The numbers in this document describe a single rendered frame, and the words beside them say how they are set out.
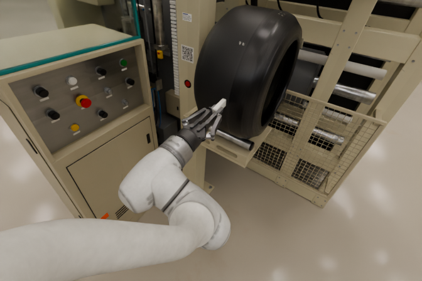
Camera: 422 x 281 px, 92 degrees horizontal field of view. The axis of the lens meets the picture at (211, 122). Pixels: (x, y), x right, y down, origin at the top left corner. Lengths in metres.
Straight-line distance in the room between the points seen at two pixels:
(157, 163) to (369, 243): 1.85
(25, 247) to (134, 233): 0.13
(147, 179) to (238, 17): 0.62
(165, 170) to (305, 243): 1.49
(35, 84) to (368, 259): 2.17
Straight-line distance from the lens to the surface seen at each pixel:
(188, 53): 1.03
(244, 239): 1.74
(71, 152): 1.07
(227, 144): 1.03
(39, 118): 1.00
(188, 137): 0.59
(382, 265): 2.10
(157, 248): 0.35
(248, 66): 0.70
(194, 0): 0.96
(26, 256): 0.24
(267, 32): 0.76
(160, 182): 0.52
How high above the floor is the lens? 1.58
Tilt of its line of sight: 38 degrees down
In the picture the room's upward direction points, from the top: 5 degrees clockwise
